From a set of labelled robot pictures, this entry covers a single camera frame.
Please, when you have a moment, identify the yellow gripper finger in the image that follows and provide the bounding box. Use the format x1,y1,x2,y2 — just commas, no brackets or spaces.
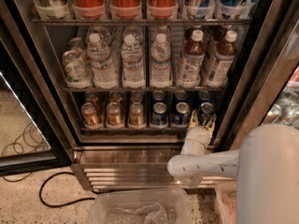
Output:
189,109,199,128
206,114,217,137

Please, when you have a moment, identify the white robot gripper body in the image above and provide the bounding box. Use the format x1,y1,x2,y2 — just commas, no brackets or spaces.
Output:
180,126,213,156

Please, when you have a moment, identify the blue pepsi can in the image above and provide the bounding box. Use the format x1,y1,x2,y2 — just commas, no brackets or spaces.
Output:
172,102,190,126
152,91,165,104
151,103,167,126
197,91,211,105
173,91,188,105
197,102,215,125

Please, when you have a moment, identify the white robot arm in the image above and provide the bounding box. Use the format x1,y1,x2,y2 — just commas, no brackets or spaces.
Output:
167,111,299,224

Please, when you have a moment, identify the gold can front right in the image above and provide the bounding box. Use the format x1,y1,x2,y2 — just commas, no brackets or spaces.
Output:
129,103,144,126

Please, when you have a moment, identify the gold can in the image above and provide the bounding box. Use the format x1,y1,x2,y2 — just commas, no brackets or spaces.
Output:
130,91,144,103
107,102,121,126
108,91,122,103
81,103,101,126
129,103,144,126
84,91,99,105

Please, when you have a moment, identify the gold can rear right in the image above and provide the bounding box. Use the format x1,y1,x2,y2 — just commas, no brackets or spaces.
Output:
130,91,144,103

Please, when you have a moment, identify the silver can behind right door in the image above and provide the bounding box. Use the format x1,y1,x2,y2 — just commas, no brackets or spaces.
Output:
278,104,299,126

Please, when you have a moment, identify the gold can front middle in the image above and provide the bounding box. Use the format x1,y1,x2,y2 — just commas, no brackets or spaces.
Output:
107,102,121,126

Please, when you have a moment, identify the gold can rear middle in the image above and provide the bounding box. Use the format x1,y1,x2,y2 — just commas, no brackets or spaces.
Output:
108,91,122,103

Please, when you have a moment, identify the stainless steel fridge grille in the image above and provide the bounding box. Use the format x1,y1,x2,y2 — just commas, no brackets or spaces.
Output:
71,146,238,190

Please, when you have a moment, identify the gold can front left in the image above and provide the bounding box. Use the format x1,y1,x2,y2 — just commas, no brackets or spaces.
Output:
81,103,101,126

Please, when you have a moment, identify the gold can rear left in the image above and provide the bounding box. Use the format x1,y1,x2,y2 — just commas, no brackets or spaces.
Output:
84,91,99,105

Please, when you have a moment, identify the blue pepsi bottle left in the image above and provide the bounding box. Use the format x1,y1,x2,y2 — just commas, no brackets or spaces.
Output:
184,0,214,20

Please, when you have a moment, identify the silver green can rear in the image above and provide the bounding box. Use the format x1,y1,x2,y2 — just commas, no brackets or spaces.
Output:
68,37,86,56

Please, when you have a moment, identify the open glass fridge door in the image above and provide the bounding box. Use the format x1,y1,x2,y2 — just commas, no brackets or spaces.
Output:
0,43,71,180

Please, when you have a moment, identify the green white bottle top shelf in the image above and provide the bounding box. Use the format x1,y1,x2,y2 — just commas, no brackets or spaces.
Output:
35,0,67,20

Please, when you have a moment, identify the clear water bottle right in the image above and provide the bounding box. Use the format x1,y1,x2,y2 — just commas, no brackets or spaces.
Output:
150,34,171,88

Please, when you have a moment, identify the clear water bottle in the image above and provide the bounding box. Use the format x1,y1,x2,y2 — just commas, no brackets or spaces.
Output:
87,33,118,89
121,35,145,88
150,34,171,88

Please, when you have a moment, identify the brown tea bottle right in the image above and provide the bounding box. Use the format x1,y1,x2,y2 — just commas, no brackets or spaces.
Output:
204,30,237,88

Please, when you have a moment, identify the brown tea bottle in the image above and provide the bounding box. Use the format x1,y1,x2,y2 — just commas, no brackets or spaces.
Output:
177,30,205,88
204,30,237,88

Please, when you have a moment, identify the bin with pink bubble wrap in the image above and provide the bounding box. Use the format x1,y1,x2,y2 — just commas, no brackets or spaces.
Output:
214,181,236,224

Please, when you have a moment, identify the brown tea bottle left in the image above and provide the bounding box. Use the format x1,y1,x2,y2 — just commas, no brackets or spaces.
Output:
177,30,205,88

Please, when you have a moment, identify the clear plastic bin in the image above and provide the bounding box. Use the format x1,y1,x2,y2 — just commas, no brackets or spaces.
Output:
93,189,192,224

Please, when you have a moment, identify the clear water bottle middle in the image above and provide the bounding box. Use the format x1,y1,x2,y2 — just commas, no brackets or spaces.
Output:
121,35,145,88

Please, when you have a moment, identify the clear water bottle left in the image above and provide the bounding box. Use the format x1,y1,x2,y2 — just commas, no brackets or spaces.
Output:
87,33,118,89

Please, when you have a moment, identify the red coca-cola bottle right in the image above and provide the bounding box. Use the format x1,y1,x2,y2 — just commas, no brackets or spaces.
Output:
149,0,176,19

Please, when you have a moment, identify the red coca-cola bottle middle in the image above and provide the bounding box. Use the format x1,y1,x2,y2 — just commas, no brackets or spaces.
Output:
112,0,140,19

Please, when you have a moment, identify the black power cable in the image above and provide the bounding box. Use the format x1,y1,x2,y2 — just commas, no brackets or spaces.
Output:
38,171,101,209

